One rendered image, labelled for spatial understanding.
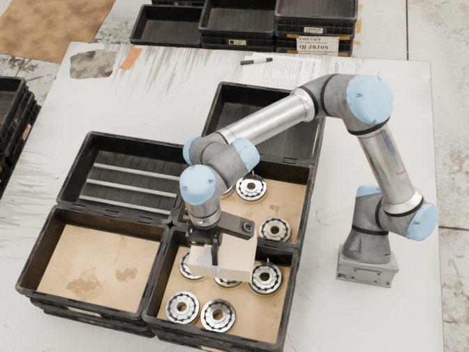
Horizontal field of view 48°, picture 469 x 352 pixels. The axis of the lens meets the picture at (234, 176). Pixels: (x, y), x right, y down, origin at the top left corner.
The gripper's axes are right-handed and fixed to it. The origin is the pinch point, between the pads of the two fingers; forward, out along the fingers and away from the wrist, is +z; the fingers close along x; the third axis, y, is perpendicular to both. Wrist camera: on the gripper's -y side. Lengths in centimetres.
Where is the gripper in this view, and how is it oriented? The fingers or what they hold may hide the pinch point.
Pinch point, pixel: (222, 249)
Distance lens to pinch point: 139.8
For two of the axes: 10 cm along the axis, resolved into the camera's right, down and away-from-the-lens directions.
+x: -1.5, 8.4, -5.1
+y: -9.8, -0.9, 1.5
